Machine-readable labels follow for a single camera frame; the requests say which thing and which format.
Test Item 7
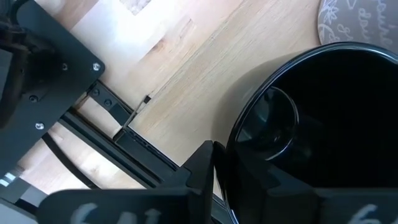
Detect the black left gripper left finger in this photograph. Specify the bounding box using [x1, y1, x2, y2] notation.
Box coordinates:
[37, 139, 215, 224]

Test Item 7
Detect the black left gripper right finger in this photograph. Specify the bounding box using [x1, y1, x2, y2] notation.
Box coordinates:
[231, 152, 398, 224]

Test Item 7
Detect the black mug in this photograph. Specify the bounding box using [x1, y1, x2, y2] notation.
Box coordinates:
[214, 42, 398, 224]

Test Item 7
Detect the white patterned mug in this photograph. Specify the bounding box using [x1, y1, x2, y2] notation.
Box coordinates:
[317, 0, 398, 54]

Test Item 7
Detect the wooden shelf board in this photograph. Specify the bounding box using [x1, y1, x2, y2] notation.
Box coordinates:
[124, 0, 324, 200]

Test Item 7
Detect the black aluminium table frame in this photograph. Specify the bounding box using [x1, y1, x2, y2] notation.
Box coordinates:
[40, 80, 231, 224]

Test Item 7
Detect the black cable under base plate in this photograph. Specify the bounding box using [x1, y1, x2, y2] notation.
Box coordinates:
[40, 133, 101, 190]

